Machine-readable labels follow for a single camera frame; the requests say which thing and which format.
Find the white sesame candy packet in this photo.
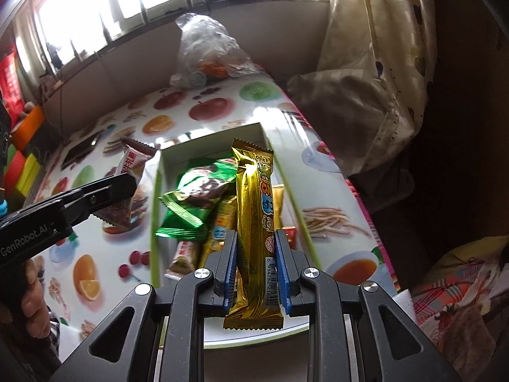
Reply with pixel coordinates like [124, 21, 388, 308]
[164, 241, 200, 280]

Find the long gold snack bar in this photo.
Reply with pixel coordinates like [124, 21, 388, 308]
[199, 195, 237, 268]

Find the green Milo biscuit packet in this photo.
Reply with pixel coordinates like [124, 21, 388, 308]
[155, 156, 236, 242]

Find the red black candy packet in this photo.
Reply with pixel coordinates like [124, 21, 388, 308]
[283, 227, 298, 250]

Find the yellow gold snack packet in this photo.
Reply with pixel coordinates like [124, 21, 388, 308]
[272, 185, 285, 230]

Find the left person hand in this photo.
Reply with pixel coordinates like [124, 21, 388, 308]
[21, 259, 51, 339]

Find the black smartphone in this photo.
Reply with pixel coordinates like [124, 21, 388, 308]
[60, 129, 104, 170]

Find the red woven box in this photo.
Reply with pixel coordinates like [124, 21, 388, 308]
[4, 151, 26, 197]

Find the green white cardboard box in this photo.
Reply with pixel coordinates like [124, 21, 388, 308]
[150, 122, 324, 351]

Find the red snack bag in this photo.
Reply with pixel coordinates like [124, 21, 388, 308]
[0, 46, 24, 128]

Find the clear plastic bag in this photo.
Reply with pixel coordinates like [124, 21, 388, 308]
[170, 13, 260, 89]

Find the cream patterned curtain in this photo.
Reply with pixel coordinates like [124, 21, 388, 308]
[288, 0, 436, 175]

